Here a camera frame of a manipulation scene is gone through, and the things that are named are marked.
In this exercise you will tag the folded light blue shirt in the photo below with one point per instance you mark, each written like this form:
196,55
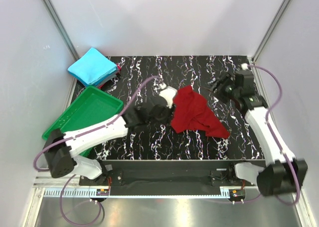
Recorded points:
92,68

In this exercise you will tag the red t shirt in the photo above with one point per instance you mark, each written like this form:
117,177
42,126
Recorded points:
193,113

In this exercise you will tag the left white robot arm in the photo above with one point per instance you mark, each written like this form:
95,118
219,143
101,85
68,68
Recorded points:
63,150

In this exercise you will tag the right aluminium frame post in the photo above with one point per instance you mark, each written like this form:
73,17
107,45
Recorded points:
274,23

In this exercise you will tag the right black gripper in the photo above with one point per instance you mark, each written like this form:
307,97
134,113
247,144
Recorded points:
228,80

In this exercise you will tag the left aluminium frame post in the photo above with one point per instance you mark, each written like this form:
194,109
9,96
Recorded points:
60,27

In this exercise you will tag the white slotted cable duct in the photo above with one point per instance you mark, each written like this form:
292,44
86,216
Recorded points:
116,192

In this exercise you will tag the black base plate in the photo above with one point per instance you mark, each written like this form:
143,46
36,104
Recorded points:
173,175

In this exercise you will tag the aluminium frame post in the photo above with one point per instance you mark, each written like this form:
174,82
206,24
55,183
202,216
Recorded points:
60,27
274,23

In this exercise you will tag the green plastic tray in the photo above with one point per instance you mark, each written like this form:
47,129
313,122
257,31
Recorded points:
92,106

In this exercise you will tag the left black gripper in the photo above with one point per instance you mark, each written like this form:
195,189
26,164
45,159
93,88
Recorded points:
169,112

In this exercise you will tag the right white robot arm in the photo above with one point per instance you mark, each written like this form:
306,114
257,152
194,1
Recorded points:
284,173

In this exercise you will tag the folded grey shirt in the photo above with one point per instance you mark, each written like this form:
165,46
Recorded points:
110,77

